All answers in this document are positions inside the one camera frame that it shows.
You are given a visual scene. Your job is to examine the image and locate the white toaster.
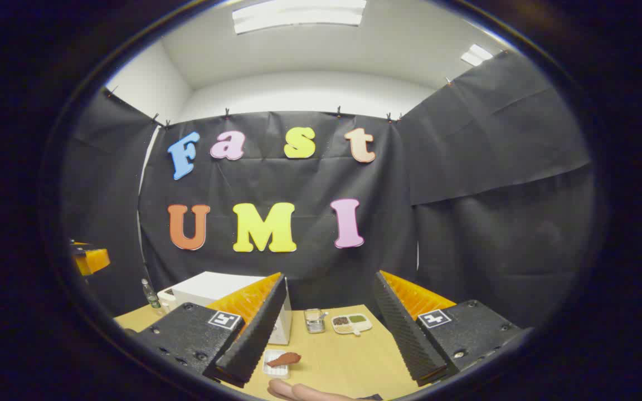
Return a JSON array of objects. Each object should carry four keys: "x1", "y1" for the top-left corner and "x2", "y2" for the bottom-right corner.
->
[{"x1": 157, "y1": 288, "x2": 177, "y2": 314}]

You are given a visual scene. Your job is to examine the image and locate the white microwave oven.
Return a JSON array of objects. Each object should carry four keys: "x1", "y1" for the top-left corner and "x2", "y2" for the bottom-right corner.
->
[{"x1": 172, "y1": 271, "x2": 293, "y2": 346}]

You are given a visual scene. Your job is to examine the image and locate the small metal tin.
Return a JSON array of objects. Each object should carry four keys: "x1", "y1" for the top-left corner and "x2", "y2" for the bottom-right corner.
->
[{"x1": 304, "y1": 308, "x2": 328, "y2": 334}]

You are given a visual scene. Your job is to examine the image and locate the black backdrop cloth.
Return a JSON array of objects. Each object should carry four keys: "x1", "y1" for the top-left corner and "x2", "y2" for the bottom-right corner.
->
[{"x1": 59, "y1": 50, "x2": 597, "y2": 329}]

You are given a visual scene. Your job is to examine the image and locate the white rectangular dish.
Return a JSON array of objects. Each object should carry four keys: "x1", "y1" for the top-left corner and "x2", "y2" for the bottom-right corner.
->
[{"x1": 262, "y1": 349, "x2": 300, "y2": 380}]

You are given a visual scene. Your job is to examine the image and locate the long ceiling light panel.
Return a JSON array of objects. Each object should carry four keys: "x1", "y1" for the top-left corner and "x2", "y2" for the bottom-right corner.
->
[{"x1": 232, "y1": 0, "x2": 367, "y2": 35}]

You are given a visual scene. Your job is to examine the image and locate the small ceiling light panel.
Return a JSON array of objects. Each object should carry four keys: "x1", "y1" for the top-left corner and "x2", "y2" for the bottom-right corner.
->
[{"x1": 460, "y1": 43, "x2": 494, "y2": 67}]

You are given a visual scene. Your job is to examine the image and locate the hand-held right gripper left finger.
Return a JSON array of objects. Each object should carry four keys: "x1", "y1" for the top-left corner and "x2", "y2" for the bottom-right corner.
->
[{"x1": 132, "y1": 272, "x2": 288, "y2": 389}]

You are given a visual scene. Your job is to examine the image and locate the brown chicken drumstick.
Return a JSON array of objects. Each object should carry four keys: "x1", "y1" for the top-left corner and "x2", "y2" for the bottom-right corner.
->
[{"x1": 267, "y1": 352, "x2": 302, "y2": 368}]

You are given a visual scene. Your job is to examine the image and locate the divided plate with grains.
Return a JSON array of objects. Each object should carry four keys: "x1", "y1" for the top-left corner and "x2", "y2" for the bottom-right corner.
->
[{"x1": 331, "y1": 314, "x2": 373, "y2": 337}]

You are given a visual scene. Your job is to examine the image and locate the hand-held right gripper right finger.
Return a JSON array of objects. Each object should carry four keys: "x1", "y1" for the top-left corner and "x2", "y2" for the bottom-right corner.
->
[{"x1": 373, "y1": 270, "x2": 525, "y2": 387}]

